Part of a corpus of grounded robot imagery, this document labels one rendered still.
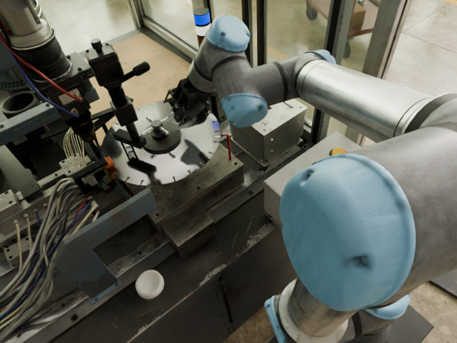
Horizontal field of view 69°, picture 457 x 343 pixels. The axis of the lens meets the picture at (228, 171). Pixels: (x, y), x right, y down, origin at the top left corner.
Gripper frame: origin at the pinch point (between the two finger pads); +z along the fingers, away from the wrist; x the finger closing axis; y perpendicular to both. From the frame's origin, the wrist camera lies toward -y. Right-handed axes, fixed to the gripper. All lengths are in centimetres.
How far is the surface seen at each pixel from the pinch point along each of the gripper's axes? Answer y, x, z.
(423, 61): -243, 11, 50
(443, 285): -86, 107, 32
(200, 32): -16.7, -20.7, -6.7
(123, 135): 15.6, -4.0, 2.7
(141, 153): 12.4, 0.9, 6.7
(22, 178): 37, -22, 50
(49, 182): 32.7, -9.2, 28.2
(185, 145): 2.6, 5.4, 1.8
